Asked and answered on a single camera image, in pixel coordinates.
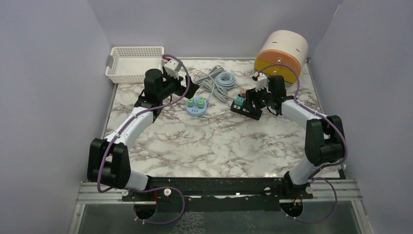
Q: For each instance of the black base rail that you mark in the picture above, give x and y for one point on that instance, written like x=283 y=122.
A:
x=202 y=194

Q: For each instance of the white plastic basket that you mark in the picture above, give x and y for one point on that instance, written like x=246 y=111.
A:
x=129 y=64

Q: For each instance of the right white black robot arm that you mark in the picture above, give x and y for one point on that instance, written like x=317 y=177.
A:
x=324 y=137

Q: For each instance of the teal plug adapter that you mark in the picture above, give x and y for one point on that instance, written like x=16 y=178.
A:
x=239 y=101

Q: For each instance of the round blue socket hub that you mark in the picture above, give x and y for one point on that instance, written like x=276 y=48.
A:
x=195 y=111

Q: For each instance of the green plug adapter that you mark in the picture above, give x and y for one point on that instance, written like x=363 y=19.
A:
x=201 y=102
x=190 y=102

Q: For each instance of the black power strip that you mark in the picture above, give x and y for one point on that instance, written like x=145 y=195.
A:
x=252 y=113

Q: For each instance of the round cream drawer cabinet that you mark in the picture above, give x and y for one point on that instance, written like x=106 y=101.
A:
x=284 y=54

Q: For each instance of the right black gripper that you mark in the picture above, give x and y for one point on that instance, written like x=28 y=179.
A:
x=250 y=95

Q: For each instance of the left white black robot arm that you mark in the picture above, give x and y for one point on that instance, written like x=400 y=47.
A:
x=109 y=163

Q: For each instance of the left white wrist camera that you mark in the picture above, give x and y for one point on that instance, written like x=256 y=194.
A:
x=172 y=68

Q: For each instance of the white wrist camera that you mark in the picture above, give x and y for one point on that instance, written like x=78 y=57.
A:
x=172 y=68
x=261 y=81

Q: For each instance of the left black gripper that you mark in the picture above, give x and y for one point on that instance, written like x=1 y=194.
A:
x=180 y=88

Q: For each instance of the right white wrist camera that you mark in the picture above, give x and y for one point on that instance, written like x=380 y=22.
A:
x=261 y=81

